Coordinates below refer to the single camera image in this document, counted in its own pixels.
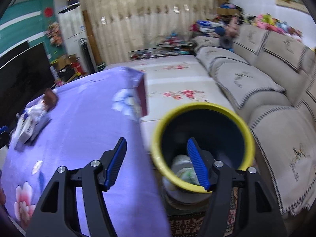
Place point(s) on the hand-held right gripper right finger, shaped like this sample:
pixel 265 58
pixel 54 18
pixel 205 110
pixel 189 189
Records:
pixel 197 164

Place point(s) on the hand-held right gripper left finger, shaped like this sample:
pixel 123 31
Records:
pixel 116 164

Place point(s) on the white tissue box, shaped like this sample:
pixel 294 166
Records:
pixel 29 128

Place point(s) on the yellow rimmed trash bin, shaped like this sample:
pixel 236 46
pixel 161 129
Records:
pixel 209 123

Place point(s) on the white tissue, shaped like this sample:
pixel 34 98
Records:
pixel 35 108

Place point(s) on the brown snack wrapper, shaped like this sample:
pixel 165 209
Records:
pixel 50 97

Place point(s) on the purple floral blanket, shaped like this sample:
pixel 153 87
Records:
pixel 86 128

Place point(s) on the large black television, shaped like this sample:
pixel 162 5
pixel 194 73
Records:
pixel 24 84

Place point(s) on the patterned rug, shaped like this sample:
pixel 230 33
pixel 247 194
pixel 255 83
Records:
pixel 185 224

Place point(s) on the daybed with floral sheet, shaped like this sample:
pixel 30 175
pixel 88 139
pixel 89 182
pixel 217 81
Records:
pixel 177 79

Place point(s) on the black monitor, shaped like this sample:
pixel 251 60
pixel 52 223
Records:
pixel 12 51

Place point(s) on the open cardboard boxes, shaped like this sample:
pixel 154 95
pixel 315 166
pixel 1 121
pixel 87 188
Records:
pixel 68 66

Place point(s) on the beige sofa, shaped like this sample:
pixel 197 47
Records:
pixel 271 91

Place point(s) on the black tower fan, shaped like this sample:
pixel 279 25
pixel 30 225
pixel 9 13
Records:
pixel 86 56

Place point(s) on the hanging artificial flowers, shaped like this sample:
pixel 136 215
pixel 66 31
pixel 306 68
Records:
pixel 53 34

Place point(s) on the grey round cushion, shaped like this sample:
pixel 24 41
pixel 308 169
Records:
pixel 226 43

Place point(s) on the white standing air conditioner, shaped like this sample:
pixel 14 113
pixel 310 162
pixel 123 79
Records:
pixel 72 29

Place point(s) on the pile of toys and bags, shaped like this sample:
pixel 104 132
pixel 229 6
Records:
pixel 212 27

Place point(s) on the beige curtain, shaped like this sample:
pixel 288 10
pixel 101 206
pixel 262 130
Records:
pixel 148 17

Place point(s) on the row of plush toys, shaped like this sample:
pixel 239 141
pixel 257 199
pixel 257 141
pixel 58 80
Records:
pixel 274 23

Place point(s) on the stack of cardboard boxes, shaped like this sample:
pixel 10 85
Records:
pixel 223 2

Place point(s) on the red round wall decoration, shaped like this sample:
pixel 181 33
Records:
pixel 48 11

